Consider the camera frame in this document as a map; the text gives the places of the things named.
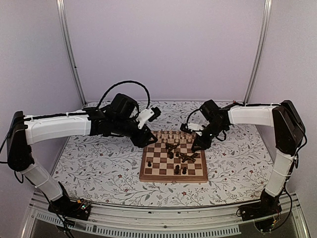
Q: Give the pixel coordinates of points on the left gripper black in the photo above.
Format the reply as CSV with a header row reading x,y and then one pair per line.
x,y
142,140

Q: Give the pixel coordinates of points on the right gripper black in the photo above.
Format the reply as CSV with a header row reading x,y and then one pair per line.
x,y
203,145

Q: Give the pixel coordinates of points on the wooden chess board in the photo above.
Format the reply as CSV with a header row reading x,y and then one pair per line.
x,y
162,169

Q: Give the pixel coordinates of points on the dark piece placed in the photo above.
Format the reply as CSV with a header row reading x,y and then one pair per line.
x,y
176,170

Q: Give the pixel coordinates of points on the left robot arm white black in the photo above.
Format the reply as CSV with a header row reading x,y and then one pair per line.
x,y
27,130

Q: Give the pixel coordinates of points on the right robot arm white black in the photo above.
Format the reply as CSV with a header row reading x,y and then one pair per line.
x,y
289,132

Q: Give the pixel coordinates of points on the row of white pieces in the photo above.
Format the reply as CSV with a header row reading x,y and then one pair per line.
x,y
174,137

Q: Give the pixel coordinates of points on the pile of dark pieces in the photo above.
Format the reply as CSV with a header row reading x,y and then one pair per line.
x,y
184,157

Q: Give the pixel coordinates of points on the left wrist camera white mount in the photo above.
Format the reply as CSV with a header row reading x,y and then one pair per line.
x,y
147,115

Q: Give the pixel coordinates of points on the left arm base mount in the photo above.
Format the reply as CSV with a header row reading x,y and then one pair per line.
x,y
64,206

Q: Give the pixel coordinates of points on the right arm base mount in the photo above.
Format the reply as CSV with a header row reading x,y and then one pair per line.
x,y
268,205

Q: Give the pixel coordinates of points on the front aluminium rail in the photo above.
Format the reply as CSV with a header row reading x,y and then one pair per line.
x,y
119,221

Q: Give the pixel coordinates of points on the right aluminium frame post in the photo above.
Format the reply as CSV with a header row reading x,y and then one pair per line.
x,y
259,51

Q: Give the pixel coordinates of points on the aluminium frame post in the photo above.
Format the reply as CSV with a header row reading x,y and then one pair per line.
x,y
259,51
66,37

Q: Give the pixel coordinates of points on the left aluminium frame post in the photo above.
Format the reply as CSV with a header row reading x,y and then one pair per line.
x,y
66,37

